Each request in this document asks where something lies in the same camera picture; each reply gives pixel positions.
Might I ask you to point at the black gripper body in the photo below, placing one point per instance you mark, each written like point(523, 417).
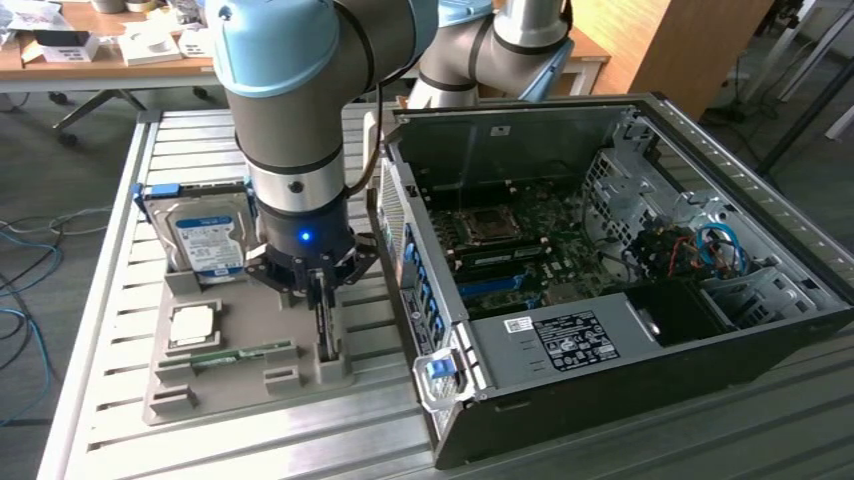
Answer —
point(303, 250)

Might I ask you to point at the graphics card with metal bracket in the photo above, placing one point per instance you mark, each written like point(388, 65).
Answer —
point(327, 330)

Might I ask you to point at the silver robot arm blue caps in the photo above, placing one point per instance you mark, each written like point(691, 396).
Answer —
point(287, 125)

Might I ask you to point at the hard disk in blue carrier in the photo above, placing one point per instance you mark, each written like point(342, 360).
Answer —
point(200, 245)

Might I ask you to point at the grey parts rack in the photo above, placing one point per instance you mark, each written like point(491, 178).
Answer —
point(254, 340)

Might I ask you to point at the silver CPU chip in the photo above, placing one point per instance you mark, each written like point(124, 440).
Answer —
point(190, 325)

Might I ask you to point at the green RAM stick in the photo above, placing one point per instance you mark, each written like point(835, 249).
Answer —
point(234, 356)

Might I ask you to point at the CPU socket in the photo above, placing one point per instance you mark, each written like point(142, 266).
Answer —
point(487, 225)

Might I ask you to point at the black installed RAM stick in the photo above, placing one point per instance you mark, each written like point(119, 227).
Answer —
point(501, 259)

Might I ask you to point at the blue case latch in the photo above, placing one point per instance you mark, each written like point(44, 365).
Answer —
point(440, 367)

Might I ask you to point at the green motherboard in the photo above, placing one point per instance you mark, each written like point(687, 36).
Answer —
point(567, 270)

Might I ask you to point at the grey power supply unit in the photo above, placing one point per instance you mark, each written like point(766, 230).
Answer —
point(507, 360)

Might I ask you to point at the silver metal drive cage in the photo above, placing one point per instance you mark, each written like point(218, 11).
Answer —
point(621, 200)

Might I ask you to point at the grey wheeled desk leg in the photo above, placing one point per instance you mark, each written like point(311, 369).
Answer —
point(87, 107)

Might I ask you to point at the small white labelled box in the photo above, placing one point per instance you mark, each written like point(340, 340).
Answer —
point(196, 45)

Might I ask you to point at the wooden desk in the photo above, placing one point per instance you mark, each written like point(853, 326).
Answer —
point(100, 72)

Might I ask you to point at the white flat box round inset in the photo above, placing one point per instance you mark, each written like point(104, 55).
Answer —
point(147, 47)

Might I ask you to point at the black open PC case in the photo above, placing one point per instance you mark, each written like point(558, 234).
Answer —
point(601, 415)

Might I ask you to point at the white box with black lid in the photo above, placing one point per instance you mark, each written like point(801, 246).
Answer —
point(67, 47)

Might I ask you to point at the tape roll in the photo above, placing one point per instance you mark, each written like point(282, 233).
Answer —
point(140, 5)

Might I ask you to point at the grey metal cup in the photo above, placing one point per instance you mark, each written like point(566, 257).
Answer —
point(108, 5)

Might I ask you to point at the silver disk bay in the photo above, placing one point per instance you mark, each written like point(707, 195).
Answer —
point(761, 300)

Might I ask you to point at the wooden cabinet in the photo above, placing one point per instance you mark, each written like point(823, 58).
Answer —
point(681, 50)

